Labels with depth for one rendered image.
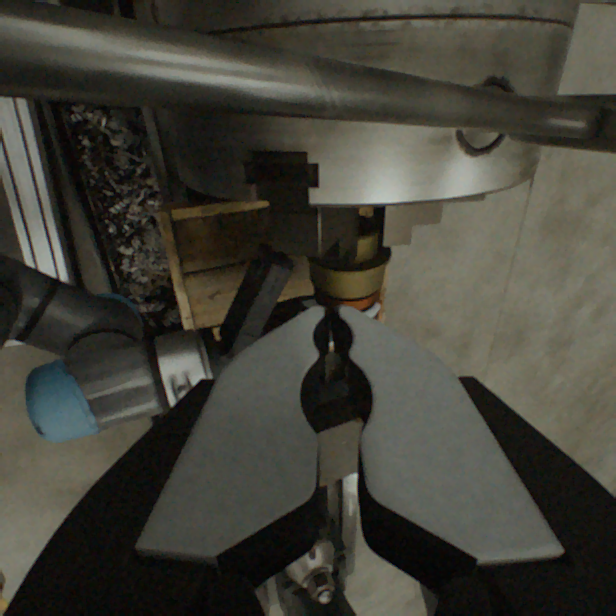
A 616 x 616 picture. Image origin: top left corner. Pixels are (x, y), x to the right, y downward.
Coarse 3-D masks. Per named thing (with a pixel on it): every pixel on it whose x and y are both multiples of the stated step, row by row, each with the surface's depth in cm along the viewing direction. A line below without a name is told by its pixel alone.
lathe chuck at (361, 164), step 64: (384, 64) 19; (448, 64) 19; (512, 64) 20; (192, 128) 25; (256, 128) 21; (320, 128) 20; (384, 128) 20; (448, 128) 20; (256, 192) 24; (320, 192) 22; (384, 192) 22; (448, 192) 22
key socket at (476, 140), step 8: (488, 88) 20; (496, 88) 20; (464, 136) 21; (472, 136) 21; (480, 136) 22; (488, 136) 22; (496, 136) 22; (472, 144) 22; (480, 144) 22; (488, 144) 22
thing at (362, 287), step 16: (368, 224) 40; (368, 240) 37; (368, 256) 38; (384, 256) 39; (320, 272) 39; (336, 272) 37; (352, 272) 37; (368, 272) 37; (384, 272) 40; (320, 288) 40; (336, 288) 39; (352, 288) 38; (368, 288) 39; (320, 304) 42; (336, 304) 41; (352, 304) 40; (368, 304) 41
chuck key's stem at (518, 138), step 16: (528, 96) 18; (544, 96) 17; (560, 96) 17; (576, 96) 16; (592, 96) 16; (608, 96) 15; (608, 112) 15; (608, 128) 15; (528, 144) 19; (544, 144) 18; (560, 144) 17; (576, 144) 16; (592, 144) 16; (608, 144) 15
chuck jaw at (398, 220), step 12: (420, 204) 37; (432, 204) 37; (384, 216) 37; (396, 216) 37; (408, 216) 37; (420, 216) 38; (432, 216) 38; (384, 228) 38; (396, 228) 38; (408, 228) 38; (384, 240) 38; (396, 240) 38; (408, 240) 39
